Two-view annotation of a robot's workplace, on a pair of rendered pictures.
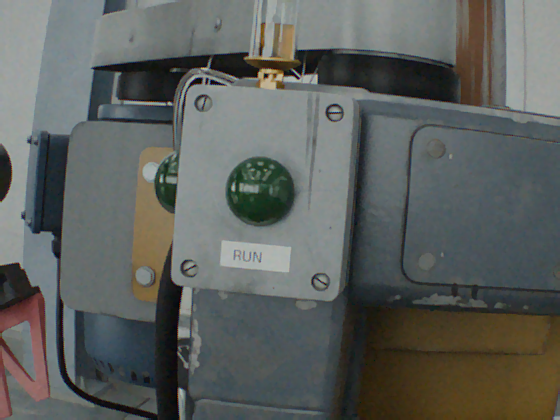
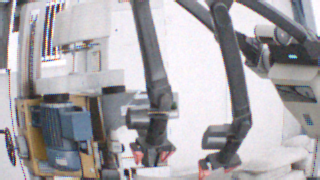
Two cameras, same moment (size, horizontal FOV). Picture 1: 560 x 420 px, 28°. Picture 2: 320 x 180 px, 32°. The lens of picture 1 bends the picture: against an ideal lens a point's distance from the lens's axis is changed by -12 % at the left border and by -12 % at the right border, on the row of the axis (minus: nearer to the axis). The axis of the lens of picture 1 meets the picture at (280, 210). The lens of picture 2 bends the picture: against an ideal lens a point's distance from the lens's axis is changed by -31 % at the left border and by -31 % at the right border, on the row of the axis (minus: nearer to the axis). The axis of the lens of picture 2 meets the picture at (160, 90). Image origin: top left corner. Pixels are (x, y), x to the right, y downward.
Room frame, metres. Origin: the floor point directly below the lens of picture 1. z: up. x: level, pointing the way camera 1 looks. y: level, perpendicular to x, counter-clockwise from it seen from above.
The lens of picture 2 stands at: (2.17, 2.22, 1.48)
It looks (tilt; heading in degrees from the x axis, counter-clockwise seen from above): 3 degrees down; 235
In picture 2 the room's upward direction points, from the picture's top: 3 degrees counter-clockwise
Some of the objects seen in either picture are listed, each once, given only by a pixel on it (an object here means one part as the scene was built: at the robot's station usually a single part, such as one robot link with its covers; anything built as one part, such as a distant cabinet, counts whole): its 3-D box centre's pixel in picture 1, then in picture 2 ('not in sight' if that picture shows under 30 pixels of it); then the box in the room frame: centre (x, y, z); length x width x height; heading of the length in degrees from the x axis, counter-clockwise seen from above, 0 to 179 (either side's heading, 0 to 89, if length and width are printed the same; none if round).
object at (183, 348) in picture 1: (189, 363); not in sight; (0.80, 0.05, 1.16); 0.04 x 0.02 x 0.04; 82
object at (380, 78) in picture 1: (390, 83); (113, 89); (0.74, -0.06, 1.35); 0.09 x 0.09 x 0.03
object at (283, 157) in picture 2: not in sight; (279, 158); (-1.73, -1.52, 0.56); 0.66 x 0.42 x 0.15; 172
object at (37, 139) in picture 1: (62, 194); (76, 129); (1.07, 0.20, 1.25); 0.10 x 0.08 x 0.12; 17
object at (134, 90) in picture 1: (179, 91); (55, 97); (1.10, 0.10, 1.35); 0.12 x 0.12 x 0.04
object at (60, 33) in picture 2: not in sight; (67, 26); (0.92, -0.15, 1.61); 0.15 x 0.14 x 0.17; 82
